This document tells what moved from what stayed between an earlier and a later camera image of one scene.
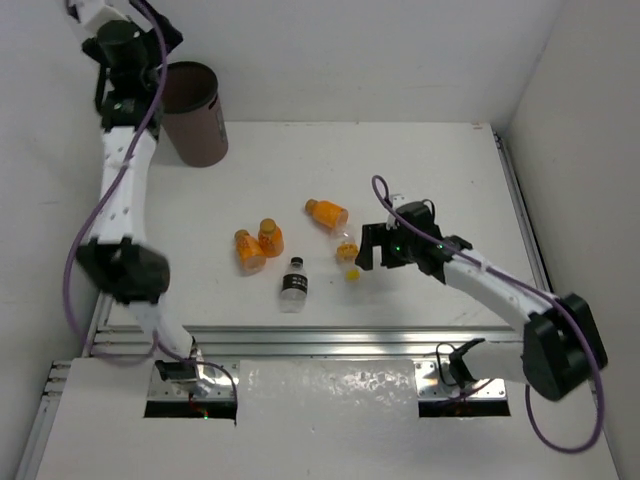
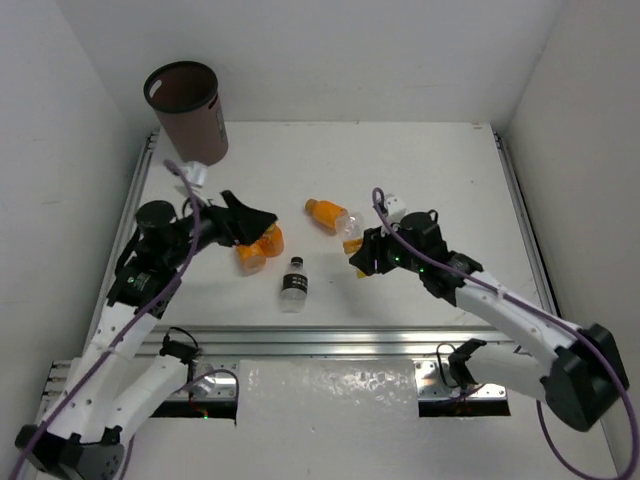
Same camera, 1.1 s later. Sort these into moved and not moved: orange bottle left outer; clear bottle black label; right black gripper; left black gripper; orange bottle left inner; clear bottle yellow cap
Moved: left black gripper; clear bottle yellow cap
Not moved: orange bottle left inner; orange bottle left outer; right black gripper; clear bottle black label
